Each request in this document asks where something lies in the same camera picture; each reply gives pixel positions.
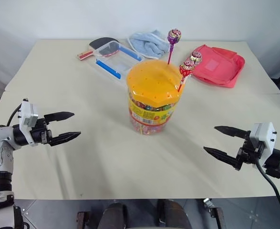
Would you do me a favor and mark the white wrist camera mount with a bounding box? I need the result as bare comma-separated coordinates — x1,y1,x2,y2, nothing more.
249,122,277,168
18,101,39,146

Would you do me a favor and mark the pink fabric bag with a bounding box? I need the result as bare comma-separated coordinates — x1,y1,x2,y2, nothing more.
190,44,246,89

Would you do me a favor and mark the table tennis paddle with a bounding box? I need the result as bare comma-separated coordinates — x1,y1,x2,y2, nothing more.
77,36,121,62

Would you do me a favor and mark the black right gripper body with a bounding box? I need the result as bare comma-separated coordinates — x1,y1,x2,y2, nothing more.
236,137,262,166

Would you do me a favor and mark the purple wrapped lollipop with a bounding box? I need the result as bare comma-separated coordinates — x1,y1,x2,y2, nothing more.
166,29,182,66

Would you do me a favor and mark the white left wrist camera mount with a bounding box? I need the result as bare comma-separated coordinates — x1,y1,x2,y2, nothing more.
18,101,39,146

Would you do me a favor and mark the orange plastic jar lid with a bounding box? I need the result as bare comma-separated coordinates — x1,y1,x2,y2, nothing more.
126,60,187,107

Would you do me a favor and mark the brown metal bracket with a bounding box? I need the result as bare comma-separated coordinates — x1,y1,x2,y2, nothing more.
76,210,92,229
203,198,224,229

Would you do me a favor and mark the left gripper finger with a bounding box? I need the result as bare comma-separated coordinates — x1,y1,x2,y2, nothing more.
49,131,82,147
43,111,75,123

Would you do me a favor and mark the dark rounded shape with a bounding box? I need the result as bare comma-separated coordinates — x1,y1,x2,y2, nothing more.
157,198,191,229
98,202,129,229

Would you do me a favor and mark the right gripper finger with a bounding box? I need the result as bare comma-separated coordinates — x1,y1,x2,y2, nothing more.
203,146,242,171
214,125,251,139

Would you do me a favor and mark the light blue towel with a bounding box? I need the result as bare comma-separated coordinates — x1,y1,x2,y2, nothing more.
127,29,170,60

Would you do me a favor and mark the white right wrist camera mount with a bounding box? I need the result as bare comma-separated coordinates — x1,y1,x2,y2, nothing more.
249,122,277,168

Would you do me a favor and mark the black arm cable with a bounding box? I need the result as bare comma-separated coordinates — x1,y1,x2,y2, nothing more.
254,155,280,229
5,103,24,127

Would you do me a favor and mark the red gold wrapped lollipop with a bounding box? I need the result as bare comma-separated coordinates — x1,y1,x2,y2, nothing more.
189,51,203,64

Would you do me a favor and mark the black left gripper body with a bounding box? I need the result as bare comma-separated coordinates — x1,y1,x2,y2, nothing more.
29,117,53,146

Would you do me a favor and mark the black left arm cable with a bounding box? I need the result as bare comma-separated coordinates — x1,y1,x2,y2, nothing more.
5,103,24,127

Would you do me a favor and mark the clear plastic lollipop jar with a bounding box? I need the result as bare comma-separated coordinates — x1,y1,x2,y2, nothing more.
127,92,182,136

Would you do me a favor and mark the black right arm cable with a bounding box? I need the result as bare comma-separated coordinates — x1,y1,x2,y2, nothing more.
254,155,280,229

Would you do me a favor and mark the clear box with blue clips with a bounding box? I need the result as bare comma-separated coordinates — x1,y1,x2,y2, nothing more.
92,40,146,86

